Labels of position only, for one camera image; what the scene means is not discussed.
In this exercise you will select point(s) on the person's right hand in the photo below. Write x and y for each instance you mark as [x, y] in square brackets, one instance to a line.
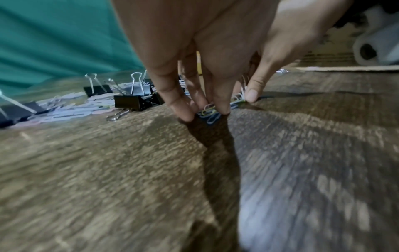
[296, 29]

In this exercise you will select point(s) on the white wrist camera with marker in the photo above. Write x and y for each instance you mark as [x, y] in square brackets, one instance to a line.
[383, 44]

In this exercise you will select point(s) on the wooden table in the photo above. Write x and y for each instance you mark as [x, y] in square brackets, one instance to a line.
[124, 184]

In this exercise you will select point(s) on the pile of coloured paper clips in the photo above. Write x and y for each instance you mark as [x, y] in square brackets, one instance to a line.
[71, 110]

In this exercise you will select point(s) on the black wristband with markers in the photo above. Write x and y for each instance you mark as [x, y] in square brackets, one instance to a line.
[352, 17]

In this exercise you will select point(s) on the person's left hand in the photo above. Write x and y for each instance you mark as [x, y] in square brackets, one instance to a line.
[193, 24]

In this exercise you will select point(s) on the group of black binder clips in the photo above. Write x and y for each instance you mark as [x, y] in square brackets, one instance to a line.
[127, 102]

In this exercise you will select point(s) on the bunch of coloured paper clips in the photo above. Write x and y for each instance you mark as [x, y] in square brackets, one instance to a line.
[209, 114]
[238, 98]

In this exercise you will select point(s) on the teal curtain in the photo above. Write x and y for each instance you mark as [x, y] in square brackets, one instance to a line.
[56, 37]

